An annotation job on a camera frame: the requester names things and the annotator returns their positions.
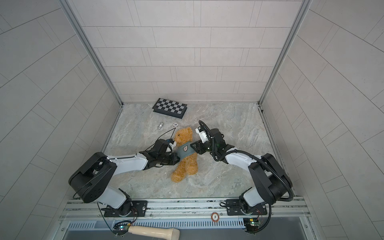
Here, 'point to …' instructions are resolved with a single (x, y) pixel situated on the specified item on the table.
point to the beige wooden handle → (155, 232)
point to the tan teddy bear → (188, 165)
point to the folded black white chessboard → (170, 107)
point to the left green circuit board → (121, 228)
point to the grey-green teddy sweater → (184, 150)
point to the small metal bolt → (160, 126)
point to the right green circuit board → (251, 224)
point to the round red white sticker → (215, 217)
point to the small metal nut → (175, 124)
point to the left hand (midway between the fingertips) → (184, 158)
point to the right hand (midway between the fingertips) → (192, 145)
